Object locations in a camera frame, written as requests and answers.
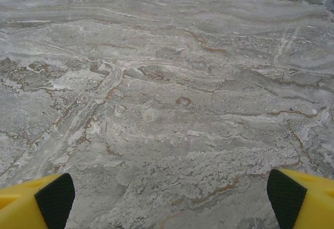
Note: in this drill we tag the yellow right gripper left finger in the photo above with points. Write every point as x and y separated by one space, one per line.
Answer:
23 205

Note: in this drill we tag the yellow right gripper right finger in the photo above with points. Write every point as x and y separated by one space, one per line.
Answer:
313 203

